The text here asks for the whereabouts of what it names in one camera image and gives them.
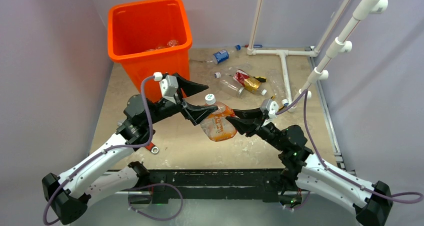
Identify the blue cap pen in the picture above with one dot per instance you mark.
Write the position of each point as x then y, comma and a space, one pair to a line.
254, 46

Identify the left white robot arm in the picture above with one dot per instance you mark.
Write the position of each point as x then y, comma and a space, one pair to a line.
161, 96

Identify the orange drink bottle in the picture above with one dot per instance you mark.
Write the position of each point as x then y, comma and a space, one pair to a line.
215, 126

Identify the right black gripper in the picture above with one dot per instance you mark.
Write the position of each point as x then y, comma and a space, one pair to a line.
245, 122

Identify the blue label bottle far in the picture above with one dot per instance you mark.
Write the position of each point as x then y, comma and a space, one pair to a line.
224, 55

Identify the yellow black screwdriver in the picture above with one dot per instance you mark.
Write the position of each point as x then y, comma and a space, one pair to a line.
261, 79

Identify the large clear bottle white cap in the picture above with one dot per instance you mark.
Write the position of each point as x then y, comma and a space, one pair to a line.
229, 85

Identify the orange plastic bin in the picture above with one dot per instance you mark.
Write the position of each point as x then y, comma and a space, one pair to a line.
135, 27

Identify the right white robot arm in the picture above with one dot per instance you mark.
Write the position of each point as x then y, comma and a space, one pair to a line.
305, 170

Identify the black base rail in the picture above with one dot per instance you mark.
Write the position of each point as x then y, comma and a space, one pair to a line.
267, 185

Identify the white PVC pipe frame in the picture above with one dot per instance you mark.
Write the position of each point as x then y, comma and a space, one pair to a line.
294, 23

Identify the white PVC diagonal pole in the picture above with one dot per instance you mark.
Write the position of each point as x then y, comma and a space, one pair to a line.
340, 44

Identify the red gold snack wrapper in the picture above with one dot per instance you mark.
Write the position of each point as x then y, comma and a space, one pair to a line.
250, 83

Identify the red handle adjustable wrench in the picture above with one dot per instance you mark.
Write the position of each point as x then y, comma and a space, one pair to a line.
152, 148

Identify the crushed bottle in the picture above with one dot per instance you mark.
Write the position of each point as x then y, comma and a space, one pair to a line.
169, 44

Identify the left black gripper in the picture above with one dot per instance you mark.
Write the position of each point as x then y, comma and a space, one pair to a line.
195, 113

